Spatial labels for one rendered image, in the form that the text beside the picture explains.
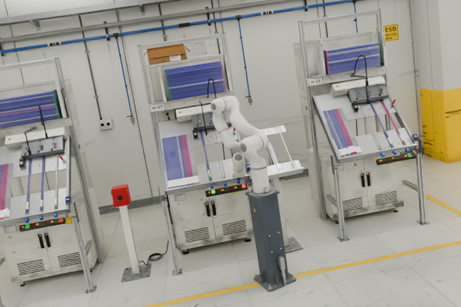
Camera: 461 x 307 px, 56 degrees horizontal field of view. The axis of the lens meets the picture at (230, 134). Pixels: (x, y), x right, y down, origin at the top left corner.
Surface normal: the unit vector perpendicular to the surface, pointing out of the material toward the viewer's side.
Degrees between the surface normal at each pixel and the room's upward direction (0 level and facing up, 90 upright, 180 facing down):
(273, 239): 90
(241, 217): 90
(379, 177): 90
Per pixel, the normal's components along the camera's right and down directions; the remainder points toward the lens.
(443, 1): 0.12, 0.16
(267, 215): 0.45, 0.10
